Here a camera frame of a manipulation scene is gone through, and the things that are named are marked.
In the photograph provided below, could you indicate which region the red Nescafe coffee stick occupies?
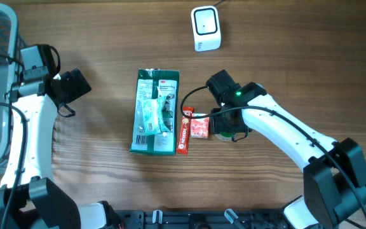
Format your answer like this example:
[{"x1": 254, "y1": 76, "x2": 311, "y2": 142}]
[{"x1": 176, "y1": 106, "x2": 194, "y2": 155}]

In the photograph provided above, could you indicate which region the green lid jar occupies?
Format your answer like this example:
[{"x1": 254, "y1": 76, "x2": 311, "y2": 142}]
[{"x1": 215, "y1": 132, "x2": 236, "y2": 142}]

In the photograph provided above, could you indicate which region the green 3M package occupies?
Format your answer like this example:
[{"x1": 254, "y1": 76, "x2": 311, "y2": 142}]
[{"x1": 130, "y1": 69, "x2": 179, "y2": 156}]

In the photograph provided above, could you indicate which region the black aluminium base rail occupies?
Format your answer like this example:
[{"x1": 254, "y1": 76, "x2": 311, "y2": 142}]
[{"x1": 116, "y1": 209, "x2": 290, "y2": 229}]

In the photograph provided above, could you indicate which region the white barcode scanner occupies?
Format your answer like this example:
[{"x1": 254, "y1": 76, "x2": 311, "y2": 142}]
[{"x1": 191, "y1": 5, "x2": 222, "y2": 52}]

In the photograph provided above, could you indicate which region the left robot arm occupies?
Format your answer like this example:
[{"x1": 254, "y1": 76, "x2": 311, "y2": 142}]
[{"x1": 0, "y1": 45, "x2": 108, "y2": 228}]

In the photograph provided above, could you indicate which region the right black camera cable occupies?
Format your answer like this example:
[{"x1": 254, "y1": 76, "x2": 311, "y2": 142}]
[{"x1": 180, "y1": 85, "x2": 366, "y2": 229}]

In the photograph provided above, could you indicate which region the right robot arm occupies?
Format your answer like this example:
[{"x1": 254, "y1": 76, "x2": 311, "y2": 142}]
[{"x1": 206, "y1": 70, "x2": 366, "y2": 228}]

